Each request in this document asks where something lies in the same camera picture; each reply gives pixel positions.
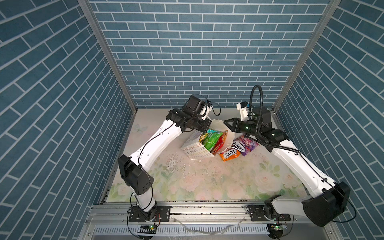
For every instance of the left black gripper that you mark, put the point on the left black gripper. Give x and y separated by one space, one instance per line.
206 123

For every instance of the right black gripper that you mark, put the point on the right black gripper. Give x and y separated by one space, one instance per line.
236 126

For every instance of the purple Fox's raspberry candy bag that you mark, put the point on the purple Fox's raspberry candy bag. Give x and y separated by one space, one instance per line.
245 145

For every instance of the white patterned paper bag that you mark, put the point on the white patterned paper bag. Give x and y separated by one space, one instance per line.
195 150

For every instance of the orange Fox's fruits candy bag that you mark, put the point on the orange Fox's fruits candy bag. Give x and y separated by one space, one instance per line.
229 154

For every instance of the yellow snack packet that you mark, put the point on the yellow snack packet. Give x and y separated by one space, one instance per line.
202 137

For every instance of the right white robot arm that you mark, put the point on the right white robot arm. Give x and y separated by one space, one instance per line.
327 199

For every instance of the red snack packet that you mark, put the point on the red snack packet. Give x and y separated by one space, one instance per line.
220 143

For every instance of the green snack packet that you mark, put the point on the green snack packet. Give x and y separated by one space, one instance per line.
211 140

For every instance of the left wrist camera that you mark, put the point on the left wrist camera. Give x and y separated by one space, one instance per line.
206 110

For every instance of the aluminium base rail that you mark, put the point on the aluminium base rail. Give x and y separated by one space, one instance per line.
243 220

